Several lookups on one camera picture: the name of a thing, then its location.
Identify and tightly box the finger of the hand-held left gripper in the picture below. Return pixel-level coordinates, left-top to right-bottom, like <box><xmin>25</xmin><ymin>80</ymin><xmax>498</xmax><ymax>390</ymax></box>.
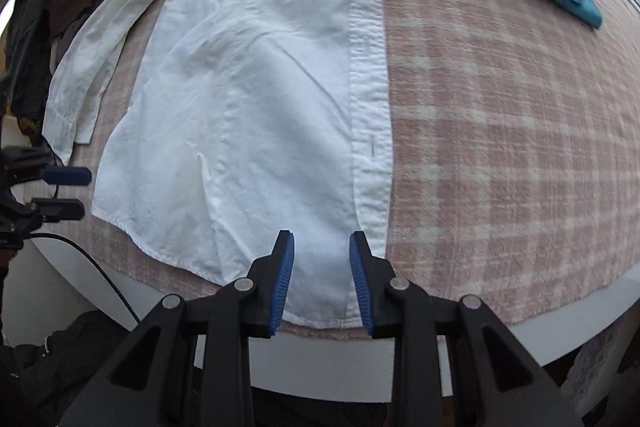
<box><xmin>30</xmin><ymin>199</ymin><xmax>86</xmax><ymax>223</ymax></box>
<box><xmin>40</xmin><ymin>166</ymin><xmax>93</xmax><ymax>186</ymax></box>

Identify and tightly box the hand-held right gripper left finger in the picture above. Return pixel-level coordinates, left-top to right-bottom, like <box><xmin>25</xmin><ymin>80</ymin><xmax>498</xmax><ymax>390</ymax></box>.
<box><xmin>60</xmin><ymin>229</ymin><xmax>296</xmax><ymax>427</ymax></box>

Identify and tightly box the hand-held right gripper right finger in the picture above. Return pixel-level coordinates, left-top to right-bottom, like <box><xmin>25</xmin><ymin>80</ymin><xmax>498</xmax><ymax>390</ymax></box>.
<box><xmin>348</xmin><ymin>231</ymin><xmax>583</xmax><ymax>427</ymax></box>

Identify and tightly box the white shirt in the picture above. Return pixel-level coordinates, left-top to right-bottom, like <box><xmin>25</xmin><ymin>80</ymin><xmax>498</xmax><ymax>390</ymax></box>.
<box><xmin>42</xmin><ymin>0</ymin><xmax>393</xmax><ymax>328</ymax></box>

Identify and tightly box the pile of dark clothes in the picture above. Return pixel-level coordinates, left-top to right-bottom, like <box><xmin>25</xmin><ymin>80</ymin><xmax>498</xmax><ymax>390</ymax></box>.
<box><xmin>50</xmin><ymin>22</ymin><xmax>88</xmax><ymax>72</ymax></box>

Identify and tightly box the person's black zip jacket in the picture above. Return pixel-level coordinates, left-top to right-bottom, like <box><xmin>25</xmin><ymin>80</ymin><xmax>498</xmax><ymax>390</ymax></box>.
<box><xmin>0</xmin><ymin>312</ymin><xmax>141</xmax><ymax>427</ymax></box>

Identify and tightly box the pink plaid tablecloth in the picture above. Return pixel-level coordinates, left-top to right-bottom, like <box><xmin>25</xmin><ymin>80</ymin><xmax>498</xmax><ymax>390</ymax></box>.
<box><xmin>75</xmin><ymin>0</ymin><xmax>640</xmax><ymax>340</ymax></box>

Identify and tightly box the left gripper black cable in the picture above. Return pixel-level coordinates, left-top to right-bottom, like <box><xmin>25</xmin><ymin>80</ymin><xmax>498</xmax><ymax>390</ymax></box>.
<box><xmin>30</xmin><ymin>232</ymin><xmax>142</xmax><ymax>325</ymax></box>

